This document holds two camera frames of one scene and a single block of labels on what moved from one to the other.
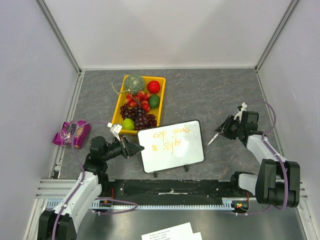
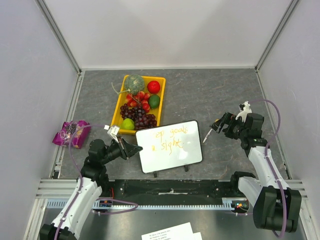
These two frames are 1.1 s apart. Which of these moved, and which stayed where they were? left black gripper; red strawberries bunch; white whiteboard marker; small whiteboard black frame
Moved: white whiteboard marker
Stayed: small whiteboard black frame; red strawberries bunch; left black gripper
